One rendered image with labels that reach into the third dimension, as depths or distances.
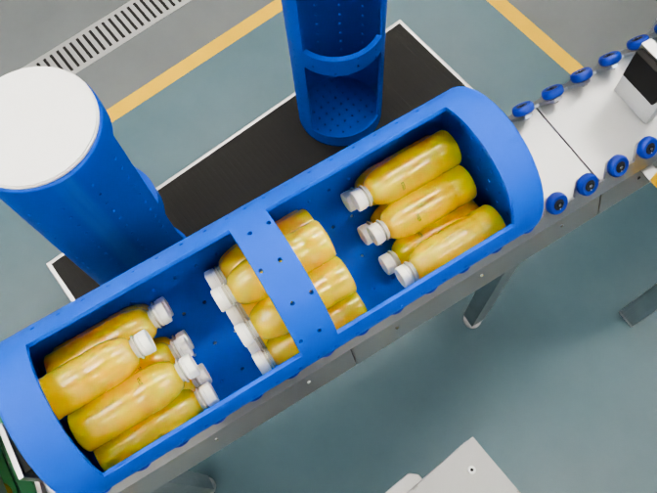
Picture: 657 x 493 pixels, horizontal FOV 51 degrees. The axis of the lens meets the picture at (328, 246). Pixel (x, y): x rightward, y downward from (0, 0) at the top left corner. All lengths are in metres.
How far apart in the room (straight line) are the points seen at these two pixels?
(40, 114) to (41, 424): 0.67
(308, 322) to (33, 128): 0.72
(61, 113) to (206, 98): 1.26
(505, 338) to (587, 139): 0.95
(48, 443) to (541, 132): 1.08
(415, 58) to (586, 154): 1.16
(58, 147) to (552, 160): 0.98
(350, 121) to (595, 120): 1.04
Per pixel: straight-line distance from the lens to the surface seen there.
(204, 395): 1.14
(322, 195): 1.26
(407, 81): 2.47
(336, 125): 2.36
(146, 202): 1.70
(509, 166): 1.11
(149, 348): 1.08
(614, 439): 2.32
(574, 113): 1.54
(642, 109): 1.56
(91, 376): 1.08
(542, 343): 2.31
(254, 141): 2.37
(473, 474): 1.12
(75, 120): 1.45
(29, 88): 1.54
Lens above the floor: 2.18
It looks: 69 degrees down
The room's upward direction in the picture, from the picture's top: 7 degrees counter-clockwise
